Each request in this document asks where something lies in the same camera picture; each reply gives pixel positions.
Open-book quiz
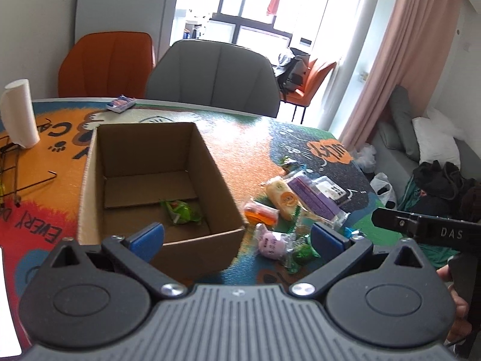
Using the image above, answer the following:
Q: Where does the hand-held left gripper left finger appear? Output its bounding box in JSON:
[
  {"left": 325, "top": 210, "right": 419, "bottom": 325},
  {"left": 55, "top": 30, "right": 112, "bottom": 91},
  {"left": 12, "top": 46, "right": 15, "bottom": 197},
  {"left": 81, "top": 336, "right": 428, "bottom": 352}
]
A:
[{"left": 49, "top": 223, "right": 188, "bottom": 298}]

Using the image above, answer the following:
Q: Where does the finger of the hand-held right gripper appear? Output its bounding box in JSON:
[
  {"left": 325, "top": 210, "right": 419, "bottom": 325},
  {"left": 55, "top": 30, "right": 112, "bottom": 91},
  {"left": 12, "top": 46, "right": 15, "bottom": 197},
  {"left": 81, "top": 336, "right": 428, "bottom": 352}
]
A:
[{"left": 371, "top": 208, "right": 423, "bottom": 238}]

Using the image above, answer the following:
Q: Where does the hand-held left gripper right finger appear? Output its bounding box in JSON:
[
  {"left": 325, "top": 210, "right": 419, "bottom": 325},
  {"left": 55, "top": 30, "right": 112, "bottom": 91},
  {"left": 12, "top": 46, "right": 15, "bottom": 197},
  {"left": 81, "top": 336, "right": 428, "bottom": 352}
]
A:
[{"left": 289, "top": 223, "right": 438, "bottom": 298}]

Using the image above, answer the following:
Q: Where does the clear packet with black label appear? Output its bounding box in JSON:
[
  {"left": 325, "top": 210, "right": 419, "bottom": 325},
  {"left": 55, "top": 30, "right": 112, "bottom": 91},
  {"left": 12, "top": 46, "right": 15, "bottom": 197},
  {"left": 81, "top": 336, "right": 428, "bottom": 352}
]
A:
[{"left": 314, "top": 176, "right": 351, "bottom": 205}]

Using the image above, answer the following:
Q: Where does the orange snack packet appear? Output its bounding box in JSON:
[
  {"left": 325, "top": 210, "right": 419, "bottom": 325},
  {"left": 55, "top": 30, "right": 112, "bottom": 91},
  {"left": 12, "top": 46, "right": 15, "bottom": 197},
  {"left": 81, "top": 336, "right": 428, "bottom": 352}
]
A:
[{"left": 244, "top": 201, "right": 279, "bottom": 231}]

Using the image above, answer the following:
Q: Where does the cardboard box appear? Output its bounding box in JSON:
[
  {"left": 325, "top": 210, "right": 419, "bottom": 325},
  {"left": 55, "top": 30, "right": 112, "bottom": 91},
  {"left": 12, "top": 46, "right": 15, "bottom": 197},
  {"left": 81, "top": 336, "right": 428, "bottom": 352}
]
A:
[{"left": 77, "top": 121, "right": 247, "bottom": 284}]

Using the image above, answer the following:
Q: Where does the person's right hand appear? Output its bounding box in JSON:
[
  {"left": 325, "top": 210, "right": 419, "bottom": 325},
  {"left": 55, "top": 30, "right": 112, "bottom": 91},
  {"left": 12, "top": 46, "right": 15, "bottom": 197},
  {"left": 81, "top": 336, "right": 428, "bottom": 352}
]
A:
[{"left": 437, "top": 265, "right": 473, "bottom": 347}]

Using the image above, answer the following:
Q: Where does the teal cloth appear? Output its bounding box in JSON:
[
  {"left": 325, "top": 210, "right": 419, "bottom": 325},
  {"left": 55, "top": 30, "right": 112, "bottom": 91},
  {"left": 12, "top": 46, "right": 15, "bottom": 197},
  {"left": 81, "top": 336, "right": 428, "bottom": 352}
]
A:
[{"left": 398, "top": 178, "right": 453, "bottom": 268}]

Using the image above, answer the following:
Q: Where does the green candy packet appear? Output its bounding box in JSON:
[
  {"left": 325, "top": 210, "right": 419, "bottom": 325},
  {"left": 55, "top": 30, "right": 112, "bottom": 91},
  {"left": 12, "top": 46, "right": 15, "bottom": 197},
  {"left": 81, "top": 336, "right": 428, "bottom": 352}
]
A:
[{"left": 286, "top": 242, "right": 320, "bottom": 274}]

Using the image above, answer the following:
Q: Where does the white plastic bag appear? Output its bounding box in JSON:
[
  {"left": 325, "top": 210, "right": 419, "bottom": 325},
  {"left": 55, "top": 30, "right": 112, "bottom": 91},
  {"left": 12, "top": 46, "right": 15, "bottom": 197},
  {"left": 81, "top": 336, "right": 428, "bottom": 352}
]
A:
[
  {"left": 370, "top": 172, "right": 397, "bottom": 210},
  {"left": 353, "top": 145, "right": 377, "bottom": 172}
]

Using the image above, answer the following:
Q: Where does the green snack packet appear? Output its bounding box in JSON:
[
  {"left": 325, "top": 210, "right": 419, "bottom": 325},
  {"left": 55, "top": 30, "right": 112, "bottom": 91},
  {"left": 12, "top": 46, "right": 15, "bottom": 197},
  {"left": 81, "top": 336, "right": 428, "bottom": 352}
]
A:
[{"left": 161, "top": 199, "right": 204, "bottom": 226}]

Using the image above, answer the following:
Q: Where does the purple snack packet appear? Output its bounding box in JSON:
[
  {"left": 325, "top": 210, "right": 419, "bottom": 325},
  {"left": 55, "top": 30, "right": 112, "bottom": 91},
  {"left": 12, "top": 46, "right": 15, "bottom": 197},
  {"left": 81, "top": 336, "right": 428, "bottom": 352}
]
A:
[{"left": 287, "top": 175, "right": 351, "bottom": 227}]

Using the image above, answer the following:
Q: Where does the pile of black clothes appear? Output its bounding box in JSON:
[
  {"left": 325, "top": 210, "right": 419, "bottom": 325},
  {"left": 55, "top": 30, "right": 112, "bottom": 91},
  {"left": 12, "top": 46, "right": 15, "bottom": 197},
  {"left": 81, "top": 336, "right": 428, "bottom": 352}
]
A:
[{"left": 411, "top": 160, "right": 481, "bottom": 219}]

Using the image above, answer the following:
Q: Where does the pink snack packet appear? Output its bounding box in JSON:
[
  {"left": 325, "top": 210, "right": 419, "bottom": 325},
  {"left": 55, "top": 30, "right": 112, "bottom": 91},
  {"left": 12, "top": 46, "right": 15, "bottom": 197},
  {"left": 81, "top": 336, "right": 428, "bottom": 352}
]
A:
[{"left": 256, "top": 224, "right": 297, "bottom": 260}]

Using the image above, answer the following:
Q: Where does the yellow bread packet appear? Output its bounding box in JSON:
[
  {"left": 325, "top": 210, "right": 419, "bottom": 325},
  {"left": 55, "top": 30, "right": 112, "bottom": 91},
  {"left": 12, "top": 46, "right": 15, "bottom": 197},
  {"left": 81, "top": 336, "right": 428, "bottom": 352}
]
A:
[{"left": 263, "top": 178, "right": 302, "bottom": 222}]

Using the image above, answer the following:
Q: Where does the grey sofa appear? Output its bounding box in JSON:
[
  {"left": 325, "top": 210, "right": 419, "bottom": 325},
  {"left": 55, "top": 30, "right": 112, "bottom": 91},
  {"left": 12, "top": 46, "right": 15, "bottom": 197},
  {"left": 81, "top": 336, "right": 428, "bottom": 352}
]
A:
[{"left": 370, "top": 85, "right": 481, "bottom": 205}]

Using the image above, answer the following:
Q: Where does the white pillow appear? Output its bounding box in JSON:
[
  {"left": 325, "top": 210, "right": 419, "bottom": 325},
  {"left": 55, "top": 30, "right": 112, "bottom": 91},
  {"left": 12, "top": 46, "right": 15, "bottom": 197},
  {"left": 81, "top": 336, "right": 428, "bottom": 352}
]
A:
[
  {"left": 426, "top": 106, "right": 467, "bottom": 140},
  {"left": 411, "top": 116, "right": 461, "bottom": 168}
]

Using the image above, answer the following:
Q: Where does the grey cushion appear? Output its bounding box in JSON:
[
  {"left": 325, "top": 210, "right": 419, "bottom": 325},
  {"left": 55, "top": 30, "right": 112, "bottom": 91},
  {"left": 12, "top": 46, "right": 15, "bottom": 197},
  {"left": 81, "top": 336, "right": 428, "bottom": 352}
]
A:
[{"left": 389, "top": 85, "right": 421, "bottom": 162}]

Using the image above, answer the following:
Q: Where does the printed cartoon table mat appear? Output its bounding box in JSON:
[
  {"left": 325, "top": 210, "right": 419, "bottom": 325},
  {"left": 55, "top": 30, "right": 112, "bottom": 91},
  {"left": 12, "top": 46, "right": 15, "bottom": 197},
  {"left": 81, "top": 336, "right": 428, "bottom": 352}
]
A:
[{"left": 0, "top": 98, "right": 379, "bottom": 348}]

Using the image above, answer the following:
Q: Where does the small blue card box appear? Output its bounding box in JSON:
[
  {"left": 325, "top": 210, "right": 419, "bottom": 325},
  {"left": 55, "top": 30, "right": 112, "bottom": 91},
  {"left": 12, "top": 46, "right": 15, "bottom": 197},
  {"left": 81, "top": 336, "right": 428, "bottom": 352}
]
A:
[{"left": 106, "top": 96, "right": 136, "bottom": 113}]

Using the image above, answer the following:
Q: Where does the white sheet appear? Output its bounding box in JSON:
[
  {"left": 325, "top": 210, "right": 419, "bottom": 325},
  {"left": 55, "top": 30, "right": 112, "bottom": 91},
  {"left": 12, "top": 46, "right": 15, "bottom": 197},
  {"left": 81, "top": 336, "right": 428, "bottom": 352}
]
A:
[{"left": 0, "top": 246, "right": 23, "bottom": 358}]

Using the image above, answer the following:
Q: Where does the orange chair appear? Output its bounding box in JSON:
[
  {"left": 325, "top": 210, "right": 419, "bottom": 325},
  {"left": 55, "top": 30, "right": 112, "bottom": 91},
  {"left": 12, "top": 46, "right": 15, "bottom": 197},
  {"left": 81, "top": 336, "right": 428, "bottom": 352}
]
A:
[
  {"left": 286, "top": 58, "right": 338, "bottom": 123},
  {"left": 58, "top": 32, "right": 156, "bottom": 99}
]

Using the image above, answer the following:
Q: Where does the grey chair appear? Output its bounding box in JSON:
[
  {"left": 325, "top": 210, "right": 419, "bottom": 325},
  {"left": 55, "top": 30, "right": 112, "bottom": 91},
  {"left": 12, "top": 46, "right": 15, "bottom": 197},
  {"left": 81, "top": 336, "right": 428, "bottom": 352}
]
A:
[{"left": 145, "top": 40, "right": 282, "bottom": 118}]

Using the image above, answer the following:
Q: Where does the black bag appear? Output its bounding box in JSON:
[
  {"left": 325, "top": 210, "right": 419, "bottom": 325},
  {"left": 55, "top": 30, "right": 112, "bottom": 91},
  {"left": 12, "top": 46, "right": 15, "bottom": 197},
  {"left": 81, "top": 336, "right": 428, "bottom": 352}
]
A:
[{"left": 272, "top": 47, "right": 311, "bottom": 93}]

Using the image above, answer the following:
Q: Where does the pink curtain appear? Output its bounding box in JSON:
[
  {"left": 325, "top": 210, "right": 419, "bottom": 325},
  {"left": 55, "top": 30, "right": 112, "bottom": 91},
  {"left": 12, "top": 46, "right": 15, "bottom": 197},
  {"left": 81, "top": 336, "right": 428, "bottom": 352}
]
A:
[{"left": 338, "top": 0, "right": 462, "bottom": 152}]

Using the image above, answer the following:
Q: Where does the white paper towel roll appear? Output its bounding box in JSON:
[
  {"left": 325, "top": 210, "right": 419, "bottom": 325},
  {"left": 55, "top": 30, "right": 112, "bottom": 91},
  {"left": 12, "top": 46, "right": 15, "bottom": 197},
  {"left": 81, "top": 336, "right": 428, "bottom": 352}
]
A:
[{"left": 0, "top": 79, "right": 41, "bottom": 149}]

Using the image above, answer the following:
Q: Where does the black wire rack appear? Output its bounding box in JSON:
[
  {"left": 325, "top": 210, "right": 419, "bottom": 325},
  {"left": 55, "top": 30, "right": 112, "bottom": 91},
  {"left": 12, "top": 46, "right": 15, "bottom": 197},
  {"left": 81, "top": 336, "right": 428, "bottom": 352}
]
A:
[{"left": 0, "top": 135, "right": 58, "bottom": 207}]

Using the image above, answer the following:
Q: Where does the black window frame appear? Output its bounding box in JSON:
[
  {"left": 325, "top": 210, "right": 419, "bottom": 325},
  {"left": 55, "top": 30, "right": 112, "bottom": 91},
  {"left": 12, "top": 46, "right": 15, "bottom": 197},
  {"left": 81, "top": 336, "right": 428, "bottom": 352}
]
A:
[{"left": 210, "top": 11, "right": 294, "bottom": 49}]

